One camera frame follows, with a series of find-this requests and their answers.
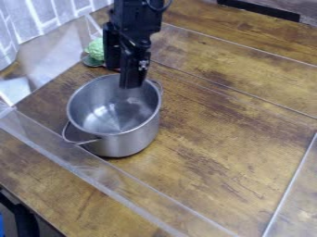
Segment grey white patterned curtain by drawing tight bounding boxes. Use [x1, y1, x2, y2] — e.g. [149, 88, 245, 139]
[0, 0, 114, 70]

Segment black bar at back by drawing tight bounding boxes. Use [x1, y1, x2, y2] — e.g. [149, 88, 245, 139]
[217, 0, 302, 22]

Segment stainless steel pot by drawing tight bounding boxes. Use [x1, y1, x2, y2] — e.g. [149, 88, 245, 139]
[62, 74, 164, 157]

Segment pink handled spoon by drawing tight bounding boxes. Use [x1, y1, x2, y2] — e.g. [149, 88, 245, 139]
[82, 56, 121, 72]

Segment clear acrylic barrier panel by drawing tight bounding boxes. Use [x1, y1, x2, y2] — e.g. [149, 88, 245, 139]
[0, 13, 241, 237]

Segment green bumpy toy vegetable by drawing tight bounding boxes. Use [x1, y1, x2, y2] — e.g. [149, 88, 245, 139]
[86, 38, 105, 61]

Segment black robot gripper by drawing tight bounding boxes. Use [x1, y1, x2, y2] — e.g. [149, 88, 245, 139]
[104, 0, 165, 89]

